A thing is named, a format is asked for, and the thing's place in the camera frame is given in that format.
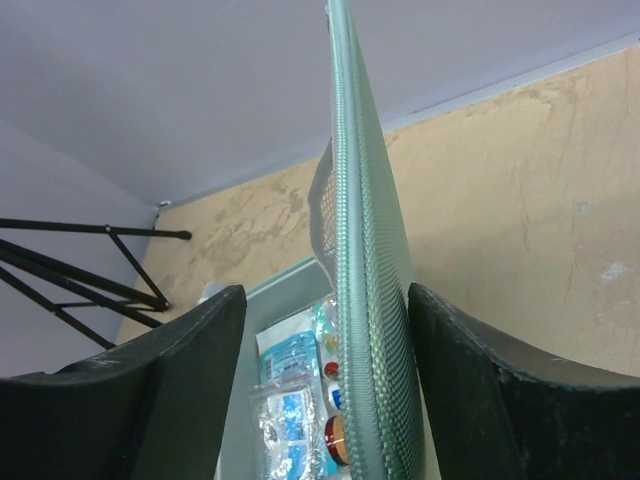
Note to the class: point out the blue white swab packet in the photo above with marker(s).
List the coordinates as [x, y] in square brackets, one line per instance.
[289, 421]

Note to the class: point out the large blue mask packet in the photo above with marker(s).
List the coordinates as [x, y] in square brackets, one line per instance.
[288, 348]

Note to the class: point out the blue white bandage roll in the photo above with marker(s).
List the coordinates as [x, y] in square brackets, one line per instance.
[334, 395]

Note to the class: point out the mint green medicine case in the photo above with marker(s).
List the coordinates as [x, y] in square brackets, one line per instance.
[361, 256]

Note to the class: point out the black music stand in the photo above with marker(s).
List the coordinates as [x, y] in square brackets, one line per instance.
[93, 289]

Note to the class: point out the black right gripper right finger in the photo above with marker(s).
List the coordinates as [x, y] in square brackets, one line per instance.
[500, 408]

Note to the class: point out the brown bottle orange cap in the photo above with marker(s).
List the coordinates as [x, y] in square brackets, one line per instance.
[335, 440]

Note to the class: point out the teal header small packet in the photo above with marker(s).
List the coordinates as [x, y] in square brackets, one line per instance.
[325, 320]

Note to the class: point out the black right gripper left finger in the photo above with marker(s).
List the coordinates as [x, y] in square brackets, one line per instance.
[151, 408]

